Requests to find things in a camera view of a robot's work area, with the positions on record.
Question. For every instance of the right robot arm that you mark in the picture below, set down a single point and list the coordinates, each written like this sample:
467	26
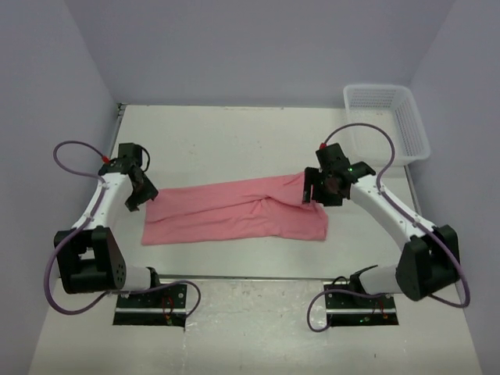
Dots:
429	254

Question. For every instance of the white plastic basket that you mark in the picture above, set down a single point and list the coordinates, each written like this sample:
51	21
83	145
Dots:
393	109

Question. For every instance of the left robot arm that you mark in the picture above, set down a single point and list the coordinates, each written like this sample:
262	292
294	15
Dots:
89	257

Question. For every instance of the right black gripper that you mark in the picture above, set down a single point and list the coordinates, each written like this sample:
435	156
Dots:
312	176

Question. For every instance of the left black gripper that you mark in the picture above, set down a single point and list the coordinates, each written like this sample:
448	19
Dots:
149	192

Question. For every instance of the pink t shirt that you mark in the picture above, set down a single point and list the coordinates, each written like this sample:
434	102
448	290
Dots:
256	208

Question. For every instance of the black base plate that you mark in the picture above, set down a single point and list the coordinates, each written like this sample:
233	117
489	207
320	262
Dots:
349	311
166	308

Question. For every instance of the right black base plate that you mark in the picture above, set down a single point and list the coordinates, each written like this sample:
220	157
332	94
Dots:
349	311

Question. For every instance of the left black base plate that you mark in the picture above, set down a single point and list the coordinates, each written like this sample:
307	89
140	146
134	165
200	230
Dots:
166	308

